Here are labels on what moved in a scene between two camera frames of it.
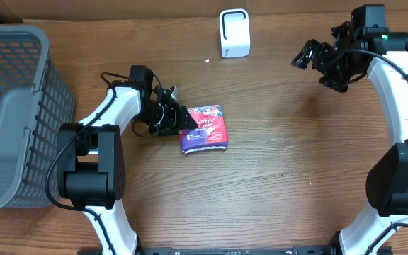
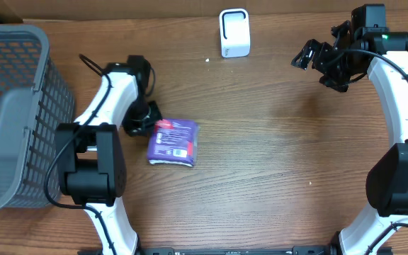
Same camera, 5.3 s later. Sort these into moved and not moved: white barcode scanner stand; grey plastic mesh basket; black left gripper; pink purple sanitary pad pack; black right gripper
Moved: pink purple sanitary pad pack; black left gripper
Not moved: grey plastic mesh basket; white barcode scanner stand; black right gripper
